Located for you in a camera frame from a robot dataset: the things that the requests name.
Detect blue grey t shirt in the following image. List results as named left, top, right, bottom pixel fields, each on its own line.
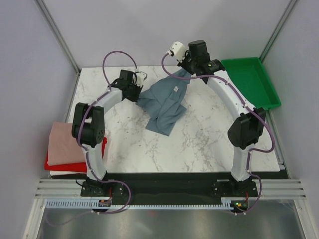
left=137, top=69, right=191, bottom=136

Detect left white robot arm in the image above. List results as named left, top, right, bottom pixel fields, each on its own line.
left=71, top=69, right=147, bottom=197

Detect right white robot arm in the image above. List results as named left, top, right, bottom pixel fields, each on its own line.
left=170, top=40, right=266, bottom=196

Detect green plastic tray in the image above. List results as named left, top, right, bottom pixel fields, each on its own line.
left=221, top=57, right=281, bottom=110

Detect pink folded t shirt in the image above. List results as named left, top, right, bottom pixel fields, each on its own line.
left=48, top=122, right=85, bottom=166

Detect red folded t shirt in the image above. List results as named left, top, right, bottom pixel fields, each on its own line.
left=43, top=136, right=108, bottom=173

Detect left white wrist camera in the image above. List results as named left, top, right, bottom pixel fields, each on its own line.
left=135, top=70, right=148, bottom=88

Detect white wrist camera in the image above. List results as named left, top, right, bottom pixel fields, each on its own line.
left=167, top=41, right=187, bottom=62
left=135, top=70, right=148, bottom=88

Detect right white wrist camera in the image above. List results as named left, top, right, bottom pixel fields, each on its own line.
left=167, top=41, right=187, bottom=62

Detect left aluminium corner post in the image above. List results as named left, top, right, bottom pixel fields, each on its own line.
left=34, top=0, right=81, bottom=75

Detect aluminium corner post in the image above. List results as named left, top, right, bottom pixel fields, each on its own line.
left=259, top=0, right=299, bottom=63
left=34, top=0, right=81, bottom=75

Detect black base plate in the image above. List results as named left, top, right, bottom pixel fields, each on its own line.
left=80, top=171, right=258, bottom=206

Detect right aluminium corner post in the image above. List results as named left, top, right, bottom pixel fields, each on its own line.
left=259, top=0, right=299, bottom=63

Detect aluminium frame rail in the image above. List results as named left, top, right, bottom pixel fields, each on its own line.
left=35, top=179, right=306, bottom=200

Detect light blue cable duct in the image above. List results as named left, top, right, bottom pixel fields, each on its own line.
left=46, top=199, right=248, bottom=209

